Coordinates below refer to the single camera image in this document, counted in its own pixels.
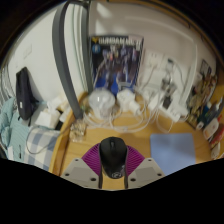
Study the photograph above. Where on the white charger block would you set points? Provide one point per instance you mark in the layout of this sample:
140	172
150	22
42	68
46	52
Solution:
126	99

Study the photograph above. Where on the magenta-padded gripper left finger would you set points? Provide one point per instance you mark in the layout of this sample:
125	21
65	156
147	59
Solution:
78	171

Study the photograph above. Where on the blue model kit box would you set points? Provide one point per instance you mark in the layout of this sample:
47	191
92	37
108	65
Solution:
116	63

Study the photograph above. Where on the grey metal frame post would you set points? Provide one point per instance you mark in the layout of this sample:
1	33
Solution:
63	60

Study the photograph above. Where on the white power strip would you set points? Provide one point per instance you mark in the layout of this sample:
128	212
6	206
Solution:
175	111

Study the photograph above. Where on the black computer mouse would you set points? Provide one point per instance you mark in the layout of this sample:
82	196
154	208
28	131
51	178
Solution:
113	156

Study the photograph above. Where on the light blue mouse pad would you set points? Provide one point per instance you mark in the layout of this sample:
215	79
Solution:
172	151

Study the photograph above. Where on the clear plastic cup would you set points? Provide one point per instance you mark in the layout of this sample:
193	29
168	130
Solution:
101	102

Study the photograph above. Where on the teal cloth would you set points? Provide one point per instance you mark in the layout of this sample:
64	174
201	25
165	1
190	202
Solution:
11	130

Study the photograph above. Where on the plaid blanket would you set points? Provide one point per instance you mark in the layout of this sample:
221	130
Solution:
41	146

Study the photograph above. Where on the white mug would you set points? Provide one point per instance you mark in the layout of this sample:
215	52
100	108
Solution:
215	150

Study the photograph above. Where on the brown tree figure toy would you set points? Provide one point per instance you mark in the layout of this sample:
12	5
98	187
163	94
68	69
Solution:
199	100

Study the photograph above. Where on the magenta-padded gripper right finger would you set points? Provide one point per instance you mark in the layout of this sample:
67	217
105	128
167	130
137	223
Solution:
146	171

